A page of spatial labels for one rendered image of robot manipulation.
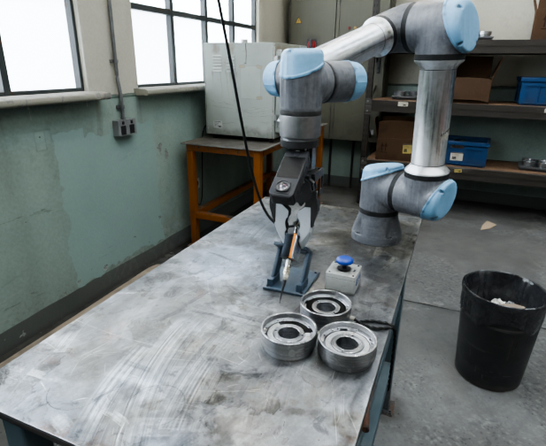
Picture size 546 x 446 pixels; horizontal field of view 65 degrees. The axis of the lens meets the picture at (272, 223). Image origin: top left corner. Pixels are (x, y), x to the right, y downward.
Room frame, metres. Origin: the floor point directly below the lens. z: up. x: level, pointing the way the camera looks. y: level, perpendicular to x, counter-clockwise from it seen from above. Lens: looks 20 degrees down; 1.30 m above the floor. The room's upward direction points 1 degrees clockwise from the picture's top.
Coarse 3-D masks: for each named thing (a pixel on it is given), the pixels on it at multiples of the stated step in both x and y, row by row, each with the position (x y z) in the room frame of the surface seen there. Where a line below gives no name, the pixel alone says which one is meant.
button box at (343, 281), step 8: (336, 264) 0.95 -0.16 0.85; (328, 272) 0.90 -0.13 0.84; (336, 272) 0.91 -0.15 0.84; (344, 272) 0.91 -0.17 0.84; (352, 272) 0.91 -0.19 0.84; (360, 272) 0.93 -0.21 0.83; (328, 280) 0.90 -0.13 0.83; (336, 280) 0.89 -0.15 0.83; (344, 280) 0.89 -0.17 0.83; (352, 280) 0.88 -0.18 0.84; (328, 288) 0.90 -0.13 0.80; (336, 288) 0.89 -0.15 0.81; (344, 288) 0.88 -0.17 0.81; (352, 288) 0.88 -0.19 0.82
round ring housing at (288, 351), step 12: (288, 312) 0.73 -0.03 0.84; (264, 324) 0.70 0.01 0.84; (288, 324) 0.71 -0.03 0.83; (312, 324) 0.70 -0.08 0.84; (264, 336) 0.66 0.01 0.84; (276, 336) 0.67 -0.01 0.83; (288, 336) 0.70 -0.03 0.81; (300, 336) 0.67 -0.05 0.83; (312, 336) 0.66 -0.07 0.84; (276, 348) 0.64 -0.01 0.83; (288, 348) 0.63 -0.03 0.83; (300, 348) 0.63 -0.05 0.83; (312, 348) 0.65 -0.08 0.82; (288, 360) 0.64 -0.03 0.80
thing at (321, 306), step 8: (304, 296) 0.80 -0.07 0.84; (312, 296) 0.82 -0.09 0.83; (328, 296) 0.82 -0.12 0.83; (336, 296) 0.82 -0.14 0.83; (344, 296) 0.80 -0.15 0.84; (312, 304) 0.78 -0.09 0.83; (320, 304) 0.79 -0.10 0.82; (328, 304) 0.79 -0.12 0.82; (336, 304) 0.79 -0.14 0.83; (344, 304) 0.79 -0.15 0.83; (304, 312) 0.75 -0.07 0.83; (312, 312) 0.73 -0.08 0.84; (320, 312) 0.75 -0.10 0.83; (328, 312) 0.75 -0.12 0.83; (344, 312) 0.74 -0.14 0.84; (320, 320) 0.73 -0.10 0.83; (328, 320) 0.72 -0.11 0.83; (336, 320) 0.73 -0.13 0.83; (344, 320) 0.74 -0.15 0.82; (320, 328) 0.73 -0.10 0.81
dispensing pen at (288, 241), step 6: (294, 222) 0.80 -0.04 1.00; (294, 228) 0.80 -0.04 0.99; (288, 234) 0.77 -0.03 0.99; (288, 240) 0.77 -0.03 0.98; (282, 246) 0.76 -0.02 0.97; (288, 246) 0.76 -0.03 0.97; (282, 252) 0.76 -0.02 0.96; (288, 252) 0.75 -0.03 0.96; (288, 258) 0.76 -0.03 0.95; (288, 264) 0.75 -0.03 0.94; (288, 270) 0.75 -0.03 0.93; (282, 282) 0.74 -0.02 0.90; (282, 288) 0.73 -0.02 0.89
